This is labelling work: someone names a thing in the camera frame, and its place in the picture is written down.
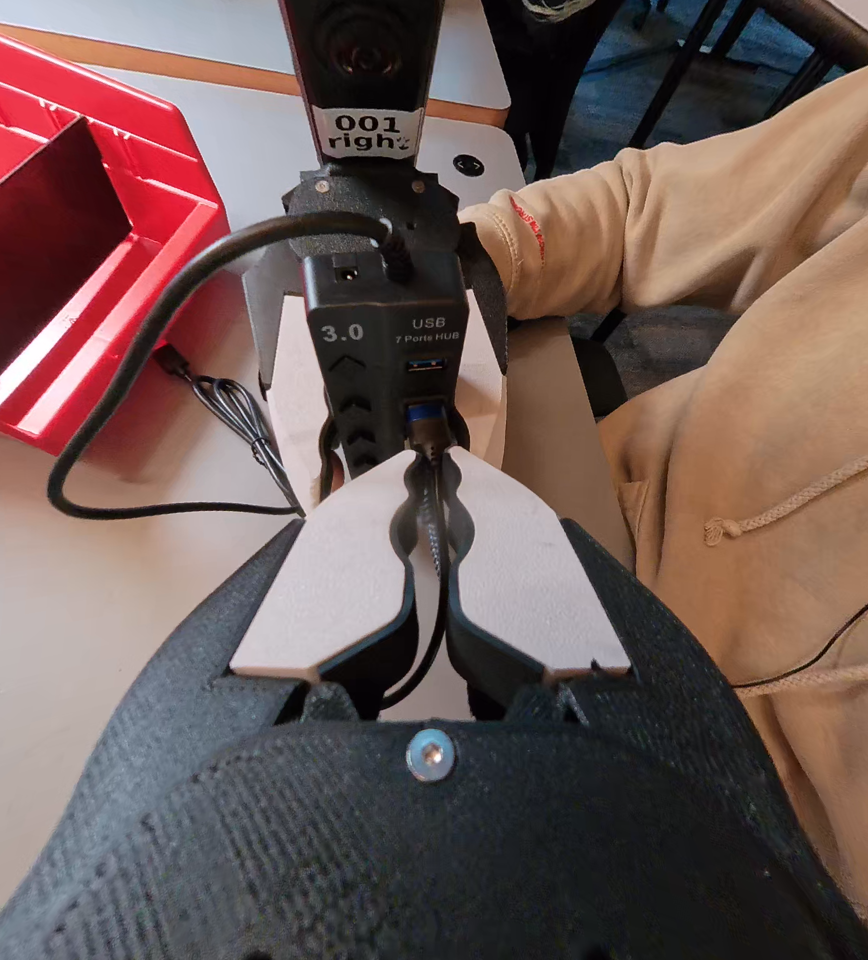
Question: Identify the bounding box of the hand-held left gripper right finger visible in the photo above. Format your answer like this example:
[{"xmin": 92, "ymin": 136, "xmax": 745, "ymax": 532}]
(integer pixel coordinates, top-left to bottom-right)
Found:
[{"xmin": 445, "ymin": 447, "xmax": 634, "ymax": 685}]

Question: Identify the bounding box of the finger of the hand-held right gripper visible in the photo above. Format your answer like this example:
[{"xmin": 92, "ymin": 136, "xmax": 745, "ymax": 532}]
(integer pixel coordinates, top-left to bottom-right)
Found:
[
  {"xmin": 241, "ymin": 243, "xmax": 306, "ymax": 399},
  {"xmin": 456, "ymin": 221, "xmax": 512, "ymax": 378}
]

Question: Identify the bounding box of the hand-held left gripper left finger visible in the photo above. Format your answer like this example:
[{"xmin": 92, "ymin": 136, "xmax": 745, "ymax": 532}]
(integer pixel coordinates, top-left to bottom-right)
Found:
[{"xmin": 228, "ymin": 448, "xmax": 422, "ymax": 684}]

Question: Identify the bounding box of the grey braided usb cable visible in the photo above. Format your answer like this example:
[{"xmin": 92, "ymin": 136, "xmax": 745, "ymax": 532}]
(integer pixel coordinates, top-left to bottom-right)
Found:
[{"xmin": 402, "ymin": 401, "xmax": 454, "ymax": 579}]

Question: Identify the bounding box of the red plastic bin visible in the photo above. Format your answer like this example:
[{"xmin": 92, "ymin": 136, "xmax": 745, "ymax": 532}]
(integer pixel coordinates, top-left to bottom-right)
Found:
[{"xmin": 0, "ymin": 16, "xmax": 231, "ymax": 457}]

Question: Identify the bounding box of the black chair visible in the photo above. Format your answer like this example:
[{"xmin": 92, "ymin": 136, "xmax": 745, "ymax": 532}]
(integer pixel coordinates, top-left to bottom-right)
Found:
[{"xmin": 479, "ymin": 0, "xmax": 868, "ymax": 185}]

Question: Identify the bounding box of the person's beige hoodie torso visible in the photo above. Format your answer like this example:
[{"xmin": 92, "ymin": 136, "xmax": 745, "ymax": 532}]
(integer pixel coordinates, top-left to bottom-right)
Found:
[{"xmin": 595, "ymin": 225, "xmax": 868, "ymax": 924}]

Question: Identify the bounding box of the thin black usb cable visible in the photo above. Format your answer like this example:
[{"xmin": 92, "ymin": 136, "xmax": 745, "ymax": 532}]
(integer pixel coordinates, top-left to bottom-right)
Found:
[{"xmin": 158, "ymin": 343, "xmax": 308, "ymax": 519}]

